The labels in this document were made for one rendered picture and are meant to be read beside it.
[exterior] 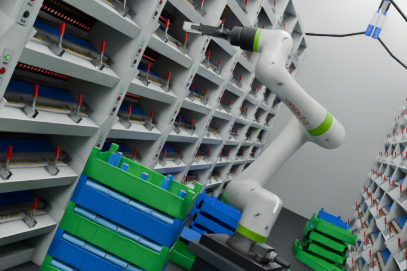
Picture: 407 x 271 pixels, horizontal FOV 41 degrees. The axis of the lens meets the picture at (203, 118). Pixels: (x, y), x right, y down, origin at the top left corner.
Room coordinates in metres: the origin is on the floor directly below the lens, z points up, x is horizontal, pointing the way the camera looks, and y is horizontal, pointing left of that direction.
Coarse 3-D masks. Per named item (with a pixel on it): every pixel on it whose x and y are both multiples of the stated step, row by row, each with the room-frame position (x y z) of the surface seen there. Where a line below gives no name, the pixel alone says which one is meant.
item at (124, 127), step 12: (132, 96) 2.53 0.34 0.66; (120, 108) 2.30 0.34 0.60; (132, 108) 2.46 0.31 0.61; (144, 108) 2.63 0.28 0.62; (120, 120) 2.19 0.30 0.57; (132, 120) 2.32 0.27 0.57; (144, 120) 2.46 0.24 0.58; (156, 120) 2.60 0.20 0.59; (108, 132) 2.03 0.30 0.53; (120, 132) 2.13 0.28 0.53; (132, 132) 2.24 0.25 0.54; (144, 132) 2.37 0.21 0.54; (156, 132) 2.52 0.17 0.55
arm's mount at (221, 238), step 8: (200, 240) 2.05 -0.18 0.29; (208, 240) 2.04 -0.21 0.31; (216, 240) 2.04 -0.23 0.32; (224, 240) 2.12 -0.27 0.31; (208, 248) 2.03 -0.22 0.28; (216, 248) 2.02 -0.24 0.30; (224, 248) 2.01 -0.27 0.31; (232, 248) 2.03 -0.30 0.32; (224, 256) 2.00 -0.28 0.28; (232, 256) 1.99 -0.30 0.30; (240, 256) 1.98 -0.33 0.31; (248, 256) 2.02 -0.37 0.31; (240, 264) 1.97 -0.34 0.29; (248, 264) 1.96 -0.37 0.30; (256, 264) 1.95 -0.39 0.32; (264, 264) 2.02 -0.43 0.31; (272, 264) 2.09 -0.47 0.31
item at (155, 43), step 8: (160, 24) 2.50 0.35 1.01; (176, 32) 2.63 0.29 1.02; (152, 40) 2.05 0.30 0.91; (160, 40) 2.14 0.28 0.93; (152, 48) 2.11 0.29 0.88; (160, 48) 2.17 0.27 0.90; (168, 48) 2.24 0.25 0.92; (176, 48) 2.41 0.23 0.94; (192, 48) 2.61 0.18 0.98; (168, 56) 2.30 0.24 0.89; (176, 56) 2.37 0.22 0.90; (184, 56) 2.45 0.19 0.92; (192, 56) 2.60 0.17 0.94; (184, 64) 2.52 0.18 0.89
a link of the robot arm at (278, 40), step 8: (256, 32) 2.06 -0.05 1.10; (264, 32) 2.06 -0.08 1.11; (272, 32) 2.05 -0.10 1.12; (280, 32) 2.04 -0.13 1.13; (256, 40) 2.06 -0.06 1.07; (264, 40) 2.05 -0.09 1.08; (272, 40) 2.03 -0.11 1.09; (280, 40) 2.02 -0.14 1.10; (288, 40) 2.04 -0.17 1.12; (256, 48) 2.07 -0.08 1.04; (264, 48) 2.03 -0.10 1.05; (272, 48) 2.01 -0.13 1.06; (280, 48) 2.01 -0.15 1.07; (288, 48) 2.04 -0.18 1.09
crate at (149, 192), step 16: (112, 144) 1.63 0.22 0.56; (96, 160) 1.45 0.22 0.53; (128, 160) 1.64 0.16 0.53; (96, 176) 1.44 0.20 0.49; (112, 176) 1.44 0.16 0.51; (128, 176) 1.44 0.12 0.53; (160, 176) 1.63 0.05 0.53; (128, 192) 1.43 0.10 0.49; (144, 192) 1.43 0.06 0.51; (160, 192) 1.43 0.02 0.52; (176, 192) 1.62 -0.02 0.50; (192, 192) 1.42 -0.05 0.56; (160, 208) 1.42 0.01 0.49; (176, 208) 1.42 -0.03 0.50; (192, 208) 1.61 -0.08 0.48
